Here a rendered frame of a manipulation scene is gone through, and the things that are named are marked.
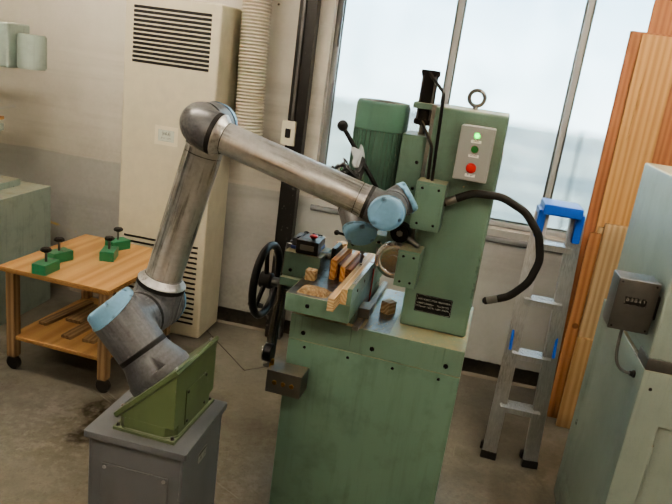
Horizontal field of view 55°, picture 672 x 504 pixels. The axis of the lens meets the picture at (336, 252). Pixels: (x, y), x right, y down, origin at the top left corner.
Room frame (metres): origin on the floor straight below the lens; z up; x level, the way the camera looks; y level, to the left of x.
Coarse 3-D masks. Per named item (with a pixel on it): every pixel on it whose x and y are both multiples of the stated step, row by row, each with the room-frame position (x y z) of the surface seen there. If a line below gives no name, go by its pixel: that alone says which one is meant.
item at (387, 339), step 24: (312, 336) 1.96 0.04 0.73; (336, 336) 1.94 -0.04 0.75; (360, 336) 1.92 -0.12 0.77; (384, 336) 1.91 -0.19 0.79; (408, 336) 1.91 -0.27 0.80; (432, 336) 1.94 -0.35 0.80; (456, 336) 1.97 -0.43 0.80; (408, 360) 1.89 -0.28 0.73; (432, 360) 1.87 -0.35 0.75; (456, 360) 1.85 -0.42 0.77
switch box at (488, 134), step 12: (468, 132) 1.92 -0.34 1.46; (480, 132) 1.91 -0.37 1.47; (492, 132) 1.91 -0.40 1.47; (468, 144) 1.92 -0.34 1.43; (480, 144) 1.91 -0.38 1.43; (492, 144) 1.91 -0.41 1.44; (456, 156) 1.93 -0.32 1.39; (480, 156) 1.91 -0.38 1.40; (456, 168) 1.93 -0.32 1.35; (480, 168) 1.91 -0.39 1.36; (468, 180) 1.92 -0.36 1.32; (480, 180) 1.91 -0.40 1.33
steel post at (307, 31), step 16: (304, 0) 3.47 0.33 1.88; (320, 0) 3.52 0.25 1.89; (304, 16) 3.48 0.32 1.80; (304, 32) 3.49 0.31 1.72; (304, 48) 3.49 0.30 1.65; (304, 64) 3.49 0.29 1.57; (304, 80) 3.49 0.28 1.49; (304, 96) 3.48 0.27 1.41; (288, 112) 3.50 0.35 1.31; (304, 112) 3.48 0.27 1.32; (288, 128) 3.47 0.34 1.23; (304, 128) 3.50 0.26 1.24; (288, 144) 3.47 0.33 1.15; (304, 144) 3.54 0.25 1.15; (288, 192) 3.49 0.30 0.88; (288, 208) 3.49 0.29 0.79; (288, 224) 3.49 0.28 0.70; (288, 240) 3.48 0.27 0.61; (272, 272) 3.50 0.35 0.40
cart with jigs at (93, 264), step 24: (72, 240) 3.22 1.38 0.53; (96, 240) 3.27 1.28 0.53; (120, 240) 3.18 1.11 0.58; (24, 264) 2.78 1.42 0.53; (48, 264) 2.70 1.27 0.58; (72, 264) 2.87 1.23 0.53; (96, 264) 2.91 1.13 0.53; (120, 264) 2.96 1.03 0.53; (144, 264) 3.00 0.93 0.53; (96, 288) 2.62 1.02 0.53; (120, 288) 2.69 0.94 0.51; (72, 312) 3.06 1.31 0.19; (24, 336) 2.75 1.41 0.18; (48, 336) 2.78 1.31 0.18; (72, 336) 2.79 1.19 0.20; (96, 336) 2.81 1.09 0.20; (168, 336) 3.20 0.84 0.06; (96, 360) 2.65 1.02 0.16; (96, 384) 2.65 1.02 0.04
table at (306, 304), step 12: (288, 276) 2.13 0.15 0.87; (324, 276) 2.10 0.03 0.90; (336, 288) 1.99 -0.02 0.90; (372, 288) 2.20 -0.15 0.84; (288, 300) 1.90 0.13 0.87; (300, 300) 1.89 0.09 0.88; (312, 300) 1.88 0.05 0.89; (324, 300) 1.87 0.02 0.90; (360, 300) 2.00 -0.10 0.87; (300, 312) 1.88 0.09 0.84; (312, 312) 1.88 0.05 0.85; (324, 312) 1.87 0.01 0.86; (336, 312) 1.86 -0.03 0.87; (348, 312) 1.85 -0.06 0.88
